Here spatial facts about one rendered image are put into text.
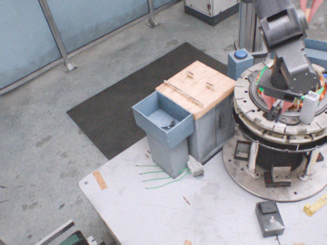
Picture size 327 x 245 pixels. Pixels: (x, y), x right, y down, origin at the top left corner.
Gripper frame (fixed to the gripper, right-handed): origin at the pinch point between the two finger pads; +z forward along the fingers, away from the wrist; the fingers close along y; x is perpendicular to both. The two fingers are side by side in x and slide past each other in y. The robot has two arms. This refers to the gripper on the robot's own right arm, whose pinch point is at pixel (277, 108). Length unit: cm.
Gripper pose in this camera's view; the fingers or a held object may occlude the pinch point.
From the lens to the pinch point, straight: 88.9
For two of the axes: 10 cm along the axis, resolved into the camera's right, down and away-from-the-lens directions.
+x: 5.0, -6.8, 5.4
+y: 8.6, 3.1, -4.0
